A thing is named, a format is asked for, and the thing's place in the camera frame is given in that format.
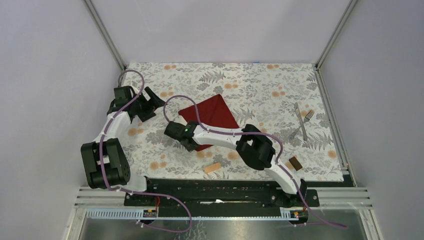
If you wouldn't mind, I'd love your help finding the floral patterned table mat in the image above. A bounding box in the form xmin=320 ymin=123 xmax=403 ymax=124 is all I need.
xmin=119 ymin=62 xmax=343 ymax=182

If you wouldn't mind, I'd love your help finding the dark brown block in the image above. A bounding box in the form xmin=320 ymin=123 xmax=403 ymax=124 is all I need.
xmin=288 ymin=156 xmax=303 ymax=171

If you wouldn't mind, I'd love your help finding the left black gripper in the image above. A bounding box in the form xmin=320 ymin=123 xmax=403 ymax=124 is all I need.
xmin=129 ymin=86 xmax=167 ymax=122

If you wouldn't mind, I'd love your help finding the silver fork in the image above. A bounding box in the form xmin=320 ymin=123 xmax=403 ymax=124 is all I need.
xmin=289 ymin=110 xmax=315 ymax=140

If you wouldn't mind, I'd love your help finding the dark red cloth napkin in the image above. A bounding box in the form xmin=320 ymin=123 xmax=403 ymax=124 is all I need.
xmin=178 ymin=94 xmax=239 ymax=152

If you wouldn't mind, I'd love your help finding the silver table knife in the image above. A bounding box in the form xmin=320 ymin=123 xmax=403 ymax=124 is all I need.
xmin=294 ymin=102 xmax=308 ymax=142

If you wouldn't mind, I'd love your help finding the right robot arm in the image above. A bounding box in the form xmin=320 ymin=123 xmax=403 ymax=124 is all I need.
xmin=164 ymin=121 xmax=310 ymax=209

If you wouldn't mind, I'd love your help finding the light wooden block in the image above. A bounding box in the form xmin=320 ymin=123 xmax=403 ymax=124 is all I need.
xmin=203 ymin=162 xmax=222 ymax=174

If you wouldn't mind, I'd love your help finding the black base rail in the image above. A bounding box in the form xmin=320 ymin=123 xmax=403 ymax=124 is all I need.
xmin=124 ymin=178 xmax=320 ymax=218

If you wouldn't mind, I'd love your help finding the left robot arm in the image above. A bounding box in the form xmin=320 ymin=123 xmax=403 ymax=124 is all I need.
xmin=80 ymin=86 xmax=165 ymax=206

